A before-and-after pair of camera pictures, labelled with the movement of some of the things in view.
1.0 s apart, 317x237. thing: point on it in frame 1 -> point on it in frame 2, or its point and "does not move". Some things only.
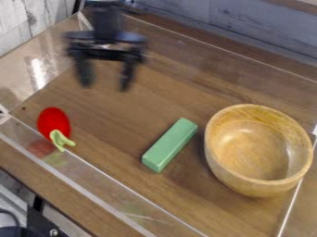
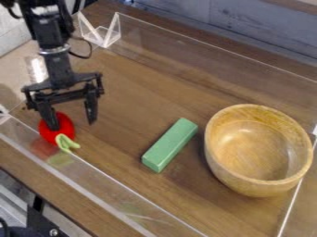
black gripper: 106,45 -> 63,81
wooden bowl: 258,149 does not move
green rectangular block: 170,143 does not move
